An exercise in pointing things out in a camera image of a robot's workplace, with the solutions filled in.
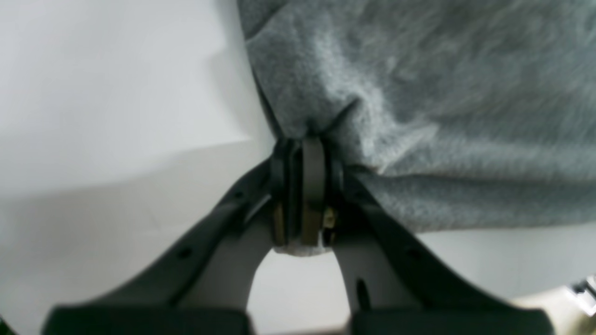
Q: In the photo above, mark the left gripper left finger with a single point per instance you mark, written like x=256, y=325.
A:
x=201, y=284

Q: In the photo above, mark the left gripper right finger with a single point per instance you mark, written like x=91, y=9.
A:
x=395, y=285

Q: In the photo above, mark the grey t-shirt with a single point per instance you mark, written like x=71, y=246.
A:
x=455, y=114

